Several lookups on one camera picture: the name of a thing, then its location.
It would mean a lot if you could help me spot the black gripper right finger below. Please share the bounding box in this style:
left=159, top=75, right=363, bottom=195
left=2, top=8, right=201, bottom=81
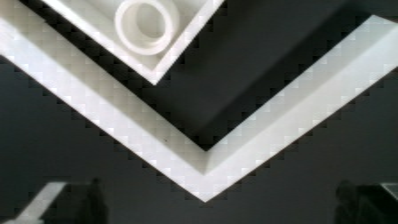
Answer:
left=335, top=180, right=398, bottom=224

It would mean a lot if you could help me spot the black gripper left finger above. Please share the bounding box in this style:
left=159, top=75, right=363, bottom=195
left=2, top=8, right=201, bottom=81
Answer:
left=0, top=179, right=109, bottom=224

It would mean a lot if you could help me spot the white square tabletop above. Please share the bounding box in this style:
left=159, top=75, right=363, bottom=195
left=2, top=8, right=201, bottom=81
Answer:
left=43, top=0, right=226, bottom=84

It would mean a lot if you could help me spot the white U-shaped obstacle fence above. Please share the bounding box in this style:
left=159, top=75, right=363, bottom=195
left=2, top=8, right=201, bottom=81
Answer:
left=0, top=0, right=398, bottom=201

